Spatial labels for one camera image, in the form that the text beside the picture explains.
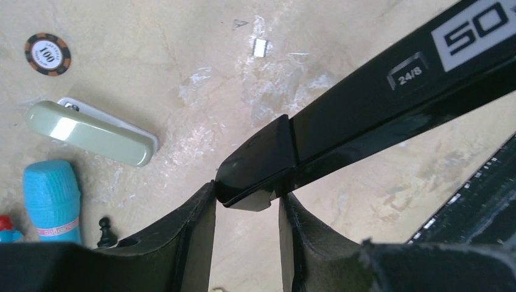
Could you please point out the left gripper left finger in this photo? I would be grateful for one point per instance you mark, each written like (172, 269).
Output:
(172, 254)

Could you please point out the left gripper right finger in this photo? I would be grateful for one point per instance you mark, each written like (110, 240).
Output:
(314, 257)

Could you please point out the beige green stapler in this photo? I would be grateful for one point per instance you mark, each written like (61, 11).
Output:
(84, 126)

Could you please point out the black stapler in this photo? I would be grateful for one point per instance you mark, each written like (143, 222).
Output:
(459, 61)

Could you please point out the black chess pawn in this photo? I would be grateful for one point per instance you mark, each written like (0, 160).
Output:
(107, 238)

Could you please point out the blue cylindrical bottle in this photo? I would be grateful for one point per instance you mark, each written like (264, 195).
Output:
(52, 201)

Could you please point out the small red blue toy figure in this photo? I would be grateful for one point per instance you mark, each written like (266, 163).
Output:
(8, 233)

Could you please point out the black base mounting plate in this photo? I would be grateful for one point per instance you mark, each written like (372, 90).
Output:
(482, 211)

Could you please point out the orange black 100 poker chip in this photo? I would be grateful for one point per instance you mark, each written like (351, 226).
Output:
(47, 54)

